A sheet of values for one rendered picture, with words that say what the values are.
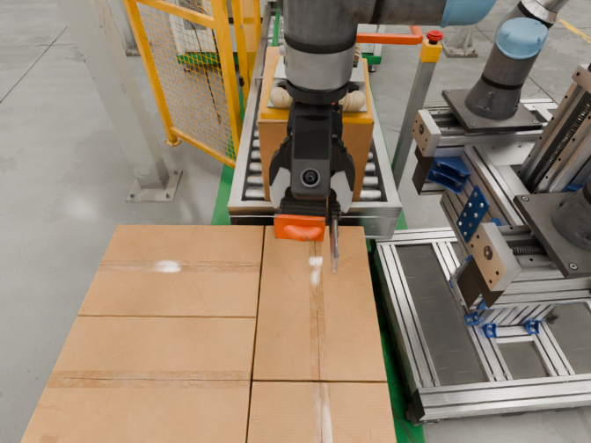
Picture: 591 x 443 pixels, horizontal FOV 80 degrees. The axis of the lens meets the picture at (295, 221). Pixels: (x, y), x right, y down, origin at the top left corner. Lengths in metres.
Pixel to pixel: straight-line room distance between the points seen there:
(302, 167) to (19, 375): 1.85
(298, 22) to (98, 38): 1.69
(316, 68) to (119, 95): 1.80
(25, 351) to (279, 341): 1.33
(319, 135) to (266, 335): 0.86
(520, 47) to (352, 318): 0.90
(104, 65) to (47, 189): 1.11
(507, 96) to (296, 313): 0.91
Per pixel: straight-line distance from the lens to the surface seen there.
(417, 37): 1.10
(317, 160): 0.41
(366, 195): 1.58
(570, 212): 0.94
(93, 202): 2.62
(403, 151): 2.01
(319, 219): 0.50
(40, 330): 2.17
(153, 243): 1.48
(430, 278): 1.79
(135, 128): 2.22
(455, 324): 1.71
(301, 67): 0.39
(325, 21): 0.37
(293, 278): 1.28
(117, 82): 2.10
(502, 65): 1.19
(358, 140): 1.31
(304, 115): 0.43
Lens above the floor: 1.63
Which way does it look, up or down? 49 degrees down
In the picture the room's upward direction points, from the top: straight up
